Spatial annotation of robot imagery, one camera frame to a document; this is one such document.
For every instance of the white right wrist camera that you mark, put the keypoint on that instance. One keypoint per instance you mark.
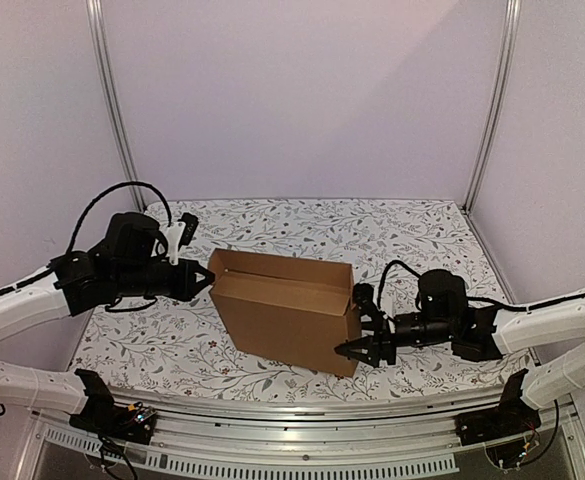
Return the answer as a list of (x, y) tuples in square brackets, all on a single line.
[(372, 318)]

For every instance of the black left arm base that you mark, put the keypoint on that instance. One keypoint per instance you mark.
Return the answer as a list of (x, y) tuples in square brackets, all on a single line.
[(100, 415)]

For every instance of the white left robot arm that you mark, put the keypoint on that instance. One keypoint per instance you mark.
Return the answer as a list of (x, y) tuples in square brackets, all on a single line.
[(26, 306)]

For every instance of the brown cardboard paper box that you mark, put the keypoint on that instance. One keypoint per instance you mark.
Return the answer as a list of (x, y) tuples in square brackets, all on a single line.
[(287, 309)]

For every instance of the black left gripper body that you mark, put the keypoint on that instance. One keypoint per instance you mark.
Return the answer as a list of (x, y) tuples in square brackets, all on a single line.
[(137, 282)]

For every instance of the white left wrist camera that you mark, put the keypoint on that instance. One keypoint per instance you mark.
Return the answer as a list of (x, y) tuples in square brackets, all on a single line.
[(180, 234)]

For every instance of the left aluminium corner post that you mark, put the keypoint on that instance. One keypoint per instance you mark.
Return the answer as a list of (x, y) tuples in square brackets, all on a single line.
[(96, 22)]

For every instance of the aluminium corner post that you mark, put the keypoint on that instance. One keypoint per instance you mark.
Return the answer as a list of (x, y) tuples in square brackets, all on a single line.
[(498, 95), (96, 22)]

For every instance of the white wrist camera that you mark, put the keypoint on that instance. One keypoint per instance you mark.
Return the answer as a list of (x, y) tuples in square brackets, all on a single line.
[(372, 318), (180, 234)]

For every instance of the right aluminium corner post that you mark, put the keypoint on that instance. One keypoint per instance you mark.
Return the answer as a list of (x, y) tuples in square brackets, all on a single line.
[(498, 95)]

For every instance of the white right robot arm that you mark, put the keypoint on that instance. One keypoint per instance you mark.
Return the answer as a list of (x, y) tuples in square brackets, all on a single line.
[(555, 321)]

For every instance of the floral patterned table mat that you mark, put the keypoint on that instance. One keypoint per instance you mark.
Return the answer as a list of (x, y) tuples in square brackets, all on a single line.
[(183, 349)]

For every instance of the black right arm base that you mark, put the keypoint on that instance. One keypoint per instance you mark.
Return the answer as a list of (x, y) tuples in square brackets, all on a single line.
[(511, 416)]

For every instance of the aluminium front rail frame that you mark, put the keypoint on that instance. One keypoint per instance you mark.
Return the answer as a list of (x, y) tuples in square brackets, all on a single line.
[(198, 438)]

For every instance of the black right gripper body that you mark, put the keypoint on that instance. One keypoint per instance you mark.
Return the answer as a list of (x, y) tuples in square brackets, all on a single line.
[(381, 341)]

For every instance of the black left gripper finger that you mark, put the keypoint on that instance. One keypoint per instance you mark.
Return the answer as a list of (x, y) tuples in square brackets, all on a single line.
[(202, 282), (200, 270)]

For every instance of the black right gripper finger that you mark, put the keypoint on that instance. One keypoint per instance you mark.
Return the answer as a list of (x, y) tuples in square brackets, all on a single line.
[(360, 345), (369, 358)]

